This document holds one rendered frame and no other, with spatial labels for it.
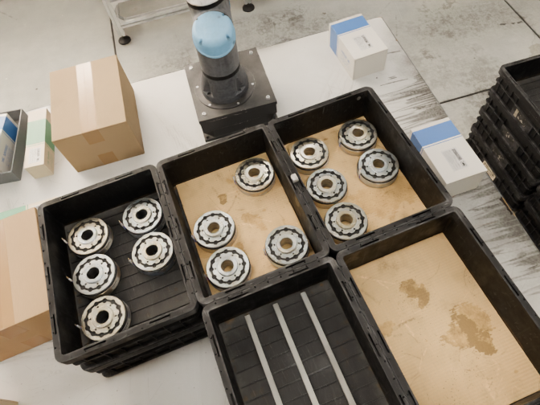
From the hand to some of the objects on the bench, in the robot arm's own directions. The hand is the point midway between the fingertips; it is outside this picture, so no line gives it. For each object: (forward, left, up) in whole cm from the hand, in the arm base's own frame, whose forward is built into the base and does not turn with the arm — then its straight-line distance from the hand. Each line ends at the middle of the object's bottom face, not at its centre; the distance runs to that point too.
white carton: (-1, -1, -41) cm, 41 cm away
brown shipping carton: (-20, +87, -42) cm, 99 cm away
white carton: (-52, -16, -39) cm, 67 cm away
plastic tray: (-24, +125, -43) cm, 134 cm away
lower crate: (-77, +71, -40) cm, 112 cm away
